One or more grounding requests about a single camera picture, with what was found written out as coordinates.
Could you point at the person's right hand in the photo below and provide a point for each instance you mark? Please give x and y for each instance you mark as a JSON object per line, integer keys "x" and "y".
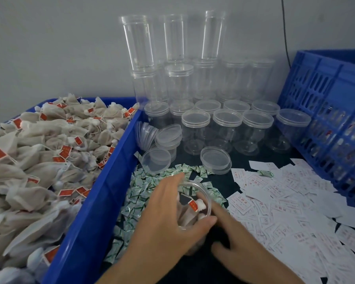
{"x": 245, "y": 248}

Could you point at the person's left hand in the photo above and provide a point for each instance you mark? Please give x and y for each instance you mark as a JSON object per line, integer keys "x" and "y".
{"x": 156, "y": 221}

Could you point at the person's left thumb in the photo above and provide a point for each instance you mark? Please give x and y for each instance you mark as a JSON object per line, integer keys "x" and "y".
{"x": 198, "y": 226}

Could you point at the person's right thumb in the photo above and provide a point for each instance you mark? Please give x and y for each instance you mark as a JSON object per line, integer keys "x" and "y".
{"x": 222, "y": 250}

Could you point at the clear jar with bags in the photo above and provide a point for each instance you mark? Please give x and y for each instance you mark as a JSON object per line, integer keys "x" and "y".
{"x": 192, "y": 189}

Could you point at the person's left forearm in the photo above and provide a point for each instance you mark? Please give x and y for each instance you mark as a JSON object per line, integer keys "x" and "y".
{"x": 127, "y": 270}

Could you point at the person's right forearm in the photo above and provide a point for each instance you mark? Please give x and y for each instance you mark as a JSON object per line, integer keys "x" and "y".
{"x": 278, "y": 275}

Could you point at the tea bags inside jar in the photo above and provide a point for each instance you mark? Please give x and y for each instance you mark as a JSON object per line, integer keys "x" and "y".
{"x": 195, "y": 211}

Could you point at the clear loose lid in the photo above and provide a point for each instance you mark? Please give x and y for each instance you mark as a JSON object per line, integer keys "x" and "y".
{"x": 216, "y": 159}
{"x": 156, "y": 160}

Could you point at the pile of green white sachets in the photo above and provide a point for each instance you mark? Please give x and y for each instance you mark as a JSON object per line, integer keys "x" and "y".
{"x": 139, "y": 189}

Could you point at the pile of white paper slips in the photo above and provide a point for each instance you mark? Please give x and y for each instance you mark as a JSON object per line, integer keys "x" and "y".
{"x": 298, "y": 215}

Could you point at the single green white sachet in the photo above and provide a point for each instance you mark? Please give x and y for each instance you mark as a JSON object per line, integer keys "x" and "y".
{"x": 265, "y": 173}

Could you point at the blue plastic bin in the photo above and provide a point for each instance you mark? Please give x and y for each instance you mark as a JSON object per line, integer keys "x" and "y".
{"x": 100, "y": 201}

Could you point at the stack of clear lids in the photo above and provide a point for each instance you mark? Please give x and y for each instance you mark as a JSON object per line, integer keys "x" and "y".
{"x": 145, "y": 134}

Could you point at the group of clear plastic jars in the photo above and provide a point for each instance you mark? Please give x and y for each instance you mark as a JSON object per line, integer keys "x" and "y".
{"x": 201, "y": 94}

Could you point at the pile of red-tagged tea bags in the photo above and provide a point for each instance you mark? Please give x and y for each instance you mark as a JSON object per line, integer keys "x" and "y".
{"x": 38, "y": 162}

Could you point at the blue perforated plastic crate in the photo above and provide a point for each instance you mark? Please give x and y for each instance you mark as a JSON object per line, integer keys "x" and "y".
{"x": 328, "y": 100}

